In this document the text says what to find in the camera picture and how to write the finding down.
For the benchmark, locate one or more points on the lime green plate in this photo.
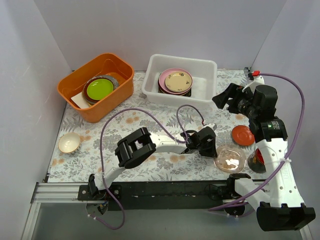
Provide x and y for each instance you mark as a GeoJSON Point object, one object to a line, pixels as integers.
{"type": "Point", "coordinates": [99, 88]}

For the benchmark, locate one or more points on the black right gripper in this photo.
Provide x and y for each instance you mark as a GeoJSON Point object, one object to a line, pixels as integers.
{"type": "Point", "coordinates": [231, 100]}

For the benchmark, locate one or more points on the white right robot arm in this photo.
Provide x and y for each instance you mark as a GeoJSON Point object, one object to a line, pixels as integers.
{"type": "Point", "coordinates": [277, 202]}

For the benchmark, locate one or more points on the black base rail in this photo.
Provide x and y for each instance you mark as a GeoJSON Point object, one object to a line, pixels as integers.
{"type": "Point", "coordinates": [162, 195]}

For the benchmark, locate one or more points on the red small bowl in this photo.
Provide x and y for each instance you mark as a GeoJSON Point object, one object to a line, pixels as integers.
{"type": "Point", "coordinates": [242, 135]}

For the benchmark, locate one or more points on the black floral rectangular plate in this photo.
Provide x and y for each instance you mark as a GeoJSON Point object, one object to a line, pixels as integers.
{"type": "Point", "coordinates": [190, 93]}

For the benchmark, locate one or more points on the cream floral plate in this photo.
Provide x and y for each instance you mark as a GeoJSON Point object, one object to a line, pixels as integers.
{"type": "Point", "coordinates": [178, 81]}

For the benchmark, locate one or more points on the white plastic bin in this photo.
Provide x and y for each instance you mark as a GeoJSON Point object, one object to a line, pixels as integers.
{"type": "Point", "coordinates": [203, 73]}

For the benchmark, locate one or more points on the small cream bowl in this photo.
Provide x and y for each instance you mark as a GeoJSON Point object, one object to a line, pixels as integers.
{"type": "Point", "coordinates": [69, 143]}

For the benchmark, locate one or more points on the dark red plate in bin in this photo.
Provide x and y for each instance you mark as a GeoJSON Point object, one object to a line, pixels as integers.
{"type": "Point", "coordinates": [109, 77]}

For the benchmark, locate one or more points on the black skull mug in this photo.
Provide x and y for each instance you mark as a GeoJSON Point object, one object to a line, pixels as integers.
{"type": "Point", "coordinates": [256, 162]}

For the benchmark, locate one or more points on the orange plastic bin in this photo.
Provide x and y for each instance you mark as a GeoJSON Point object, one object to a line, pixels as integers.
{"type": "Point", "coordinates": [104, 64]}

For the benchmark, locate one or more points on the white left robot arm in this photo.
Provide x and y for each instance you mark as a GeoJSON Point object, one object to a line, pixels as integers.
{"type": "Point", "coordinates": [134, 149]}

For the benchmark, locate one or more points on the white square plate in bin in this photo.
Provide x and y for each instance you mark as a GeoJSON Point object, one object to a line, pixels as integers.
{"type": "Point", "coordinates": [80, 101]}

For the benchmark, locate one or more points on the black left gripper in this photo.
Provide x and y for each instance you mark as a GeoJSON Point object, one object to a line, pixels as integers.
{"type": "Point", "coordinates": [208, 144]}

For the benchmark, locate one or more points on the pink speckled glass plate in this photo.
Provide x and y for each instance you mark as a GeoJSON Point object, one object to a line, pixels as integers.
{"type": "Point", "coordinates": [230, 159]}

